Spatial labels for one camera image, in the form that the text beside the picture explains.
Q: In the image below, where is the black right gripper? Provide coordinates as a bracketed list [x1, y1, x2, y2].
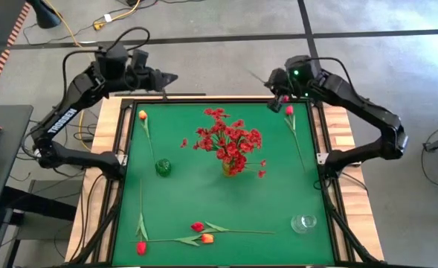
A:
[265, 68, 300, 113]

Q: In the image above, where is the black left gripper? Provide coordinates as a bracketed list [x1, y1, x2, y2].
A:
[126, 65, 179, 93]

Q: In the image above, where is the red artificial tulip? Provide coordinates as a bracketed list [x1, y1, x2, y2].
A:
[190, 221, 276, 235]
[283, 104, 306, 172]
[135, 179, 149, 257]

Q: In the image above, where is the red small-flower bunch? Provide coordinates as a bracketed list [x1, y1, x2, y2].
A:
[218, 118, 268, 179]
[180, 106, 242, 157]

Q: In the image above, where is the green glass vase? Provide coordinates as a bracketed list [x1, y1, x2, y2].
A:
[155, 158, 173, 178]

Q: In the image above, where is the yellow glass vase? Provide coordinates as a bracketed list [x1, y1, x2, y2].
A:
[221, 162, 238, 179]

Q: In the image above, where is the clear glass vase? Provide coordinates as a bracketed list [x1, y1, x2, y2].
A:
[290, 214, 318, 235]

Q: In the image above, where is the black flat bar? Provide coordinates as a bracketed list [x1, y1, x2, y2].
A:
[114, 92, 207, 98]

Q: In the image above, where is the green table mat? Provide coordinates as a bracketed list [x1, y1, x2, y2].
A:
[111, 100, 335, 266]

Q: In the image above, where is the black lamp base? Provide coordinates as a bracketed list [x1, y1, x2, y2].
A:
[27, 0, 62, 30]

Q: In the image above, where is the wooden table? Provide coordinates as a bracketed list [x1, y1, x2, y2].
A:
[65, 95, 385, 264]

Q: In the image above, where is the grey desk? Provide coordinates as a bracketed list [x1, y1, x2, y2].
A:
[0, 105, 34, 215]

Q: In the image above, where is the black desk leg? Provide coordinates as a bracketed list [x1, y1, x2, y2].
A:
[0, 185, 79, 224]

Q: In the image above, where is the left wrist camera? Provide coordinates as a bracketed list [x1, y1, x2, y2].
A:
[130, 48, 151, 71]

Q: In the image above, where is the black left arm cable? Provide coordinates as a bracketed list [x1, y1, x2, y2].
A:
[106, 26, 152, 53]

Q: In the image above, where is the yellow floor cable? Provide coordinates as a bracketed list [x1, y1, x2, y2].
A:
[49, 0, 142, 152]

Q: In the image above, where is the black table frame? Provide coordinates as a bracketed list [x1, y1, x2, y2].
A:
[79, 95, 381, 268]

